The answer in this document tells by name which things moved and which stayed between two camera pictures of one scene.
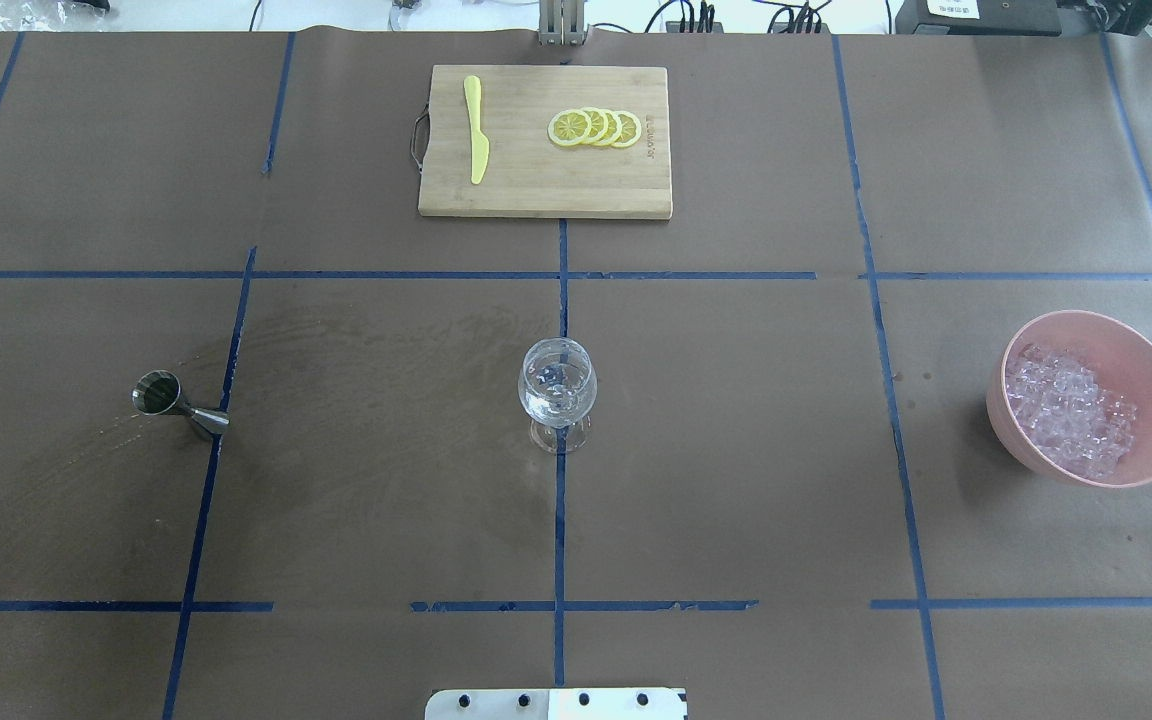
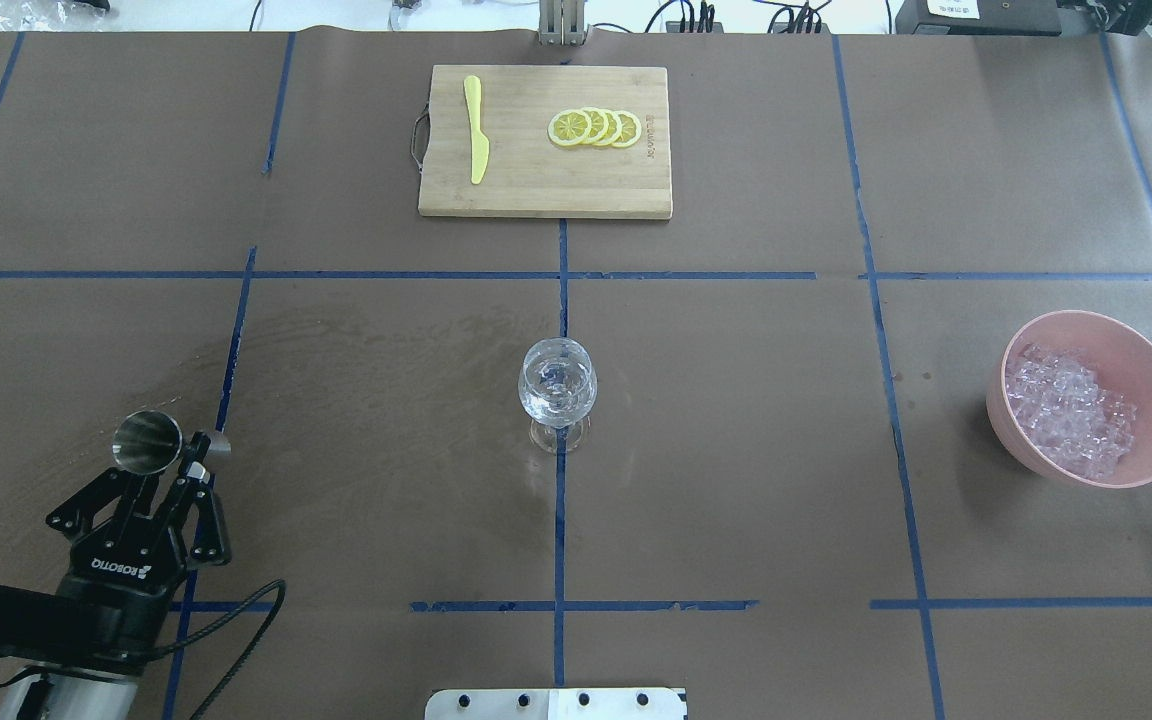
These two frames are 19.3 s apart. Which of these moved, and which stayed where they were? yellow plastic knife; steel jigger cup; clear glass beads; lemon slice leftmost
Moved: steel jigger cup
Stayed: lemon slice leftmost; yellow plastic knife; clear glass beads
